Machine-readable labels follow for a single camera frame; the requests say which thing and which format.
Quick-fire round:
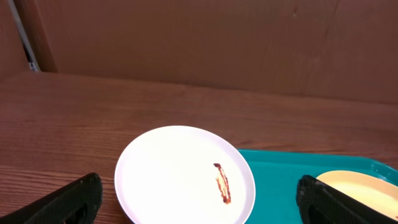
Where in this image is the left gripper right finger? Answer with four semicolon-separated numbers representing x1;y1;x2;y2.
295;175;397;224

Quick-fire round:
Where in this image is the white plate upper left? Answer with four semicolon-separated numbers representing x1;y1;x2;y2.
114;126;256;223

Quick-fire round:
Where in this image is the yellow green rimmed plate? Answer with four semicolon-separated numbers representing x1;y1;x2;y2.
317;170;397;221

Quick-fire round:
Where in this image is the teal plastic tray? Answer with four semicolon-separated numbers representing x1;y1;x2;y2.
239;149;397;224

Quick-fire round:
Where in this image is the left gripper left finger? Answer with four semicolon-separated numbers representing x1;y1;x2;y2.
1;172;103;224

